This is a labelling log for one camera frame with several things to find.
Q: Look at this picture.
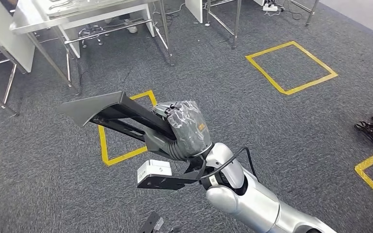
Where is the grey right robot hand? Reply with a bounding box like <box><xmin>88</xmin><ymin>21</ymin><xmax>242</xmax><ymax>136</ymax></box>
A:
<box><xmin>144</xmin><ymin>100</ymin><xmax>213</xmax><ymax>159</ymax></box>

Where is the black plastic bracket part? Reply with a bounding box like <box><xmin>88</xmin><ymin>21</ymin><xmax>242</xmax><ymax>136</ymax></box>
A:
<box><xmin>56</xmin><ymin>90</ymin><xmax>178</xmax><ymax>152</ymax></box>

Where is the person's shoe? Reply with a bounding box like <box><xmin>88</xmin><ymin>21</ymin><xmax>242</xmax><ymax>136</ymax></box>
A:
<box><xmin>123</xmin><ymin>18</ymin><xmax>139</xmax><ymax>34</ymax></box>

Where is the white desk leg panel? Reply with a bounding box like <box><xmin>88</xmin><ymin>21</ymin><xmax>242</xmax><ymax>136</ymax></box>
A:
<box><xmin>59</xmin><ymin>27</ymin><xmax>82</xmax><ymax>59</ymax></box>
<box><xmin>142</xmin><ymin>3</ymin><xmax>156</xmax><ymax>38</ymax></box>

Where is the white partition panel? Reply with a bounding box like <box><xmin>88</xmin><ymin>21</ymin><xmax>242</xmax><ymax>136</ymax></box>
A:
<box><xmin>0</xmin><ymin>0</ymin><xmax>36</xmax><ymax>73</ymax></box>
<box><xmin>185</xmin><ymin>0</ymin><xmax>204</xmax><ymax>24</ymax></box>

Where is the black office chair base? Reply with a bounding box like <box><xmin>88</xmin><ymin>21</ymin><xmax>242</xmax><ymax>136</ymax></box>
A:
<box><xmin>78</xmin><ymin>26</ymin><xmax>111</xmax><ymax>49</ymax></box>

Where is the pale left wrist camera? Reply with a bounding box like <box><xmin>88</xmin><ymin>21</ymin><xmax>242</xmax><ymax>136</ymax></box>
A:
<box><xmin>138</xmin><ymin>211</ymin><xmax>165</xmax><ymax>233</ymax></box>

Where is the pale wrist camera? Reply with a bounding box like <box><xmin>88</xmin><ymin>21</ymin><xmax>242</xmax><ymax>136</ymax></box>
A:
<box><xmin>138</xmin><ymin>211</ymin><xmax>165</xmax><ymax>233</ymax></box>
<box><xmin>136</xmin><ymin>159</ymin><xmax>173</xmax><ymax>184</ymax></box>

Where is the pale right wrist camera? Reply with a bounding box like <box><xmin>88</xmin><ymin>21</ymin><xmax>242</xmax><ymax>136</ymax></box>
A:
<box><xmin>136</xmin><ymin>159</ymin><xmax>173</xmax><ymax>184</ymax></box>

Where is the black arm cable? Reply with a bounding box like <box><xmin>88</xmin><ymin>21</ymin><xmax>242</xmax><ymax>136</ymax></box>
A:
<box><xmin>203</xmin><ymin>147</ymin><xmax>258</xmax><ymax>181</ymax></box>

